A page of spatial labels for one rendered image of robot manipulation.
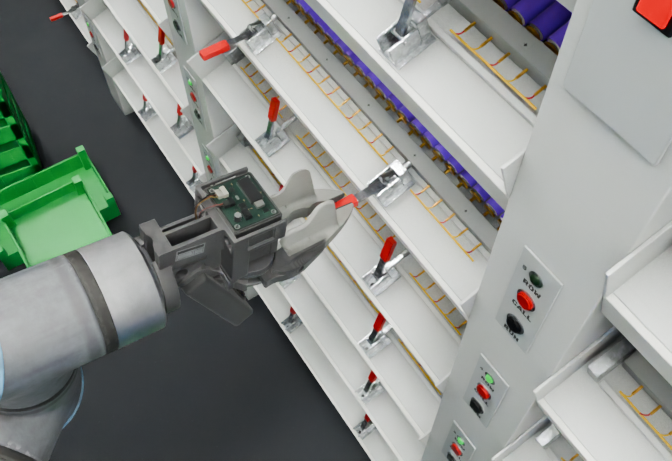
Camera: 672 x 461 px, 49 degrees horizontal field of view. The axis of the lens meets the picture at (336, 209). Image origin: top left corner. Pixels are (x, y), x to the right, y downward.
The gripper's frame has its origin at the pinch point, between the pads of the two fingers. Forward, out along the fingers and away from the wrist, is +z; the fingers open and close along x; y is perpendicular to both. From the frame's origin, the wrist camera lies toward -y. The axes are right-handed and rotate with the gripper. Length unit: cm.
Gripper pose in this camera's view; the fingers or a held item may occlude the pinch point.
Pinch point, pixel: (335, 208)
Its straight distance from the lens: 74.1
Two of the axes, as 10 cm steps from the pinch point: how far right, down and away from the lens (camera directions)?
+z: 8.2, -3.6, 4.5
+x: -5.5, -6.9, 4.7
